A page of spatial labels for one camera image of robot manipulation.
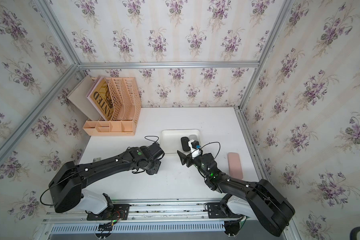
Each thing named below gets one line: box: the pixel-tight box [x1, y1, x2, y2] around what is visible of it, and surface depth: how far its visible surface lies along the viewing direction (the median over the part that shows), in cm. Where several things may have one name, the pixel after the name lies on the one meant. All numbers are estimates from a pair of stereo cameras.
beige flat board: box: [66, 75, 100, 121], surface depth 92 cm
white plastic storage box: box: [161, 129, 201, 154], surface depth 104 cm
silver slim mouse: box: [189, 134, 199, 141], surface depth 104 cm
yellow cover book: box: [86, 75, 114, 121], surface depth 100 cm
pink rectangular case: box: [227, 152, 244, 180], surface depth 90 cm
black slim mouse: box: [181, 136, 191, 152], surface depth 99 cm
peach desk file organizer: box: [83, 77, 142, 136], surface depth 106 cm
